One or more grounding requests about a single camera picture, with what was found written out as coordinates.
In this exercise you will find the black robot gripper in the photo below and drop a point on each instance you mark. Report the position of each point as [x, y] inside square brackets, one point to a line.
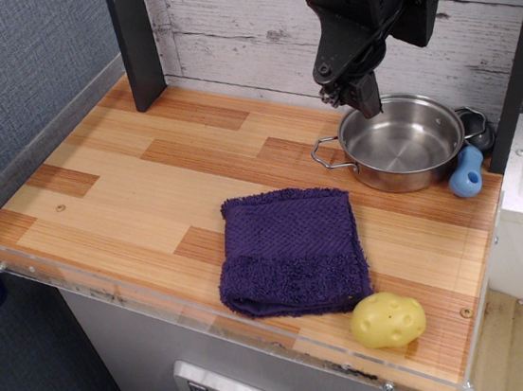
[352, 44]

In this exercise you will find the small stainless steel pot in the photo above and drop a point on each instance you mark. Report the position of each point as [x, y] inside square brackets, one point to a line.
[410, 146]

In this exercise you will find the purple folded towel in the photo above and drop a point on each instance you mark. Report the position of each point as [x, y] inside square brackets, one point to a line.
[292, 252]

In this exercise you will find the yellow toy potato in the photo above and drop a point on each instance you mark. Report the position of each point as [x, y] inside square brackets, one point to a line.
[387, 320]

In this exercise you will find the clear acrylic edge guard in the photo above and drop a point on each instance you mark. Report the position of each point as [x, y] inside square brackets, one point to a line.
[121, 211]

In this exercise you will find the blue handled grey scoop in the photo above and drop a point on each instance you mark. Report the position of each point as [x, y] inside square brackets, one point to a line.
[480, 137]

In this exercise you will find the dark right vertical post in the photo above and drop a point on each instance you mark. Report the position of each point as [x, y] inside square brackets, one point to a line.
[510, 113]

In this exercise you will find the dark vertical post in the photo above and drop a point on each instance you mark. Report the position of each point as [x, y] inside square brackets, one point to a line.
[510, 113]
[132, 25]

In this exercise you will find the dark left vertical post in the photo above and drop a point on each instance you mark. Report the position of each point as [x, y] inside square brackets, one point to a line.
[132, 25]

